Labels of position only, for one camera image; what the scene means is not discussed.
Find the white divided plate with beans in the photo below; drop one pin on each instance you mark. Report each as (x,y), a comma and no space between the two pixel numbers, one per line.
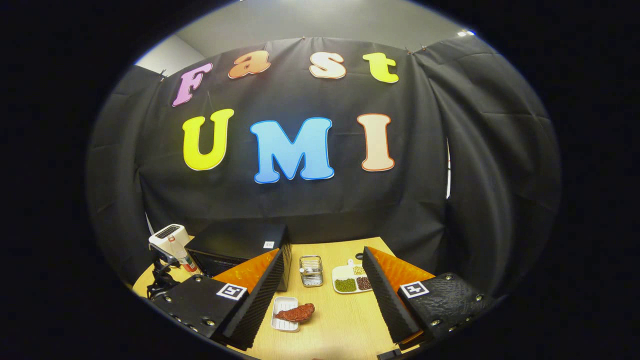
(345,284)

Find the black electric oven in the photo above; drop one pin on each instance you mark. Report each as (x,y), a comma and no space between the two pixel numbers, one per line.
(235,240)

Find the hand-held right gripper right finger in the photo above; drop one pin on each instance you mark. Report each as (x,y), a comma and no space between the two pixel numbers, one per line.
(387,300)

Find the clear bottle with red label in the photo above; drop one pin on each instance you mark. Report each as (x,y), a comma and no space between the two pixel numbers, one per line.
(182,255)

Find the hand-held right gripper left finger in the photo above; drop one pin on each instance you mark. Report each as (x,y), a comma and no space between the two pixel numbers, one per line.
(260,300)

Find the red-brown roasted meat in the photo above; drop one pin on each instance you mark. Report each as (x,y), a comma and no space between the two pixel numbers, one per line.
(296,313)

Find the black backdrop cloth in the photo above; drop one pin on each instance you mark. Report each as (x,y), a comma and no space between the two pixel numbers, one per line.
(320,200)

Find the small white ribbed tray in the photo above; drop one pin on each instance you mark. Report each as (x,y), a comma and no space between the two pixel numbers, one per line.
(285,326)

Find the white toaster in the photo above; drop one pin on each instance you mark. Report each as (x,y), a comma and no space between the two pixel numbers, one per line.
(167,235)

